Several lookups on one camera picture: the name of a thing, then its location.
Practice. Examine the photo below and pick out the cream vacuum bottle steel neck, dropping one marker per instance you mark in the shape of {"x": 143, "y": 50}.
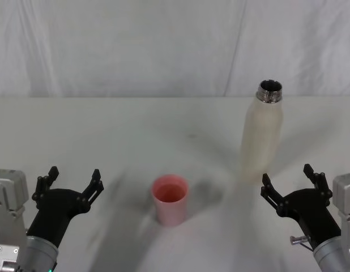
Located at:
{"x": 261, "y": 136}

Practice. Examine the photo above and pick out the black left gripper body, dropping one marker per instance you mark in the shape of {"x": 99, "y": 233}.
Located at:
{"x": 57, "y": 209}

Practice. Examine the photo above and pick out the white curtain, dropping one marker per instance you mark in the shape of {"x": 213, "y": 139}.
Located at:
{"x": 135, "y": 45}

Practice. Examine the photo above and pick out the pink cup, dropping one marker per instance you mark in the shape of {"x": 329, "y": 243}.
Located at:
{"x": 170, "y": 208}

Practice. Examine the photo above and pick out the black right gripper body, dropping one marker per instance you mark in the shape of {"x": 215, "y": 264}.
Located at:
{"x": 312, "y": 211}

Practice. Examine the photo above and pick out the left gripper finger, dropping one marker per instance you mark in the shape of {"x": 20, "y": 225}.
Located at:
{"x": 93, "y": 190}
{"x": 43, "y": 185}

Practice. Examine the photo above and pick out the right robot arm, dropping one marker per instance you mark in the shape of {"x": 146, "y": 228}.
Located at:
{"x": 343, "y": 198}

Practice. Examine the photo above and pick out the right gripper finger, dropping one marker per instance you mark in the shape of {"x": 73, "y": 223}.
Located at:
{"x": 320, "y": 182}
{"x": 272, "y": 194}

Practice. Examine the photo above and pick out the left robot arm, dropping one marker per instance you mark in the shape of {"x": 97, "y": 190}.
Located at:
{"x": 36, "y": 255}

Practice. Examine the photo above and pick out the white table cloth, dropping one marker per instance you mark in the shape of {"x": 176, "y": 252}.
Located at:
{"x": 107, "y": 136}

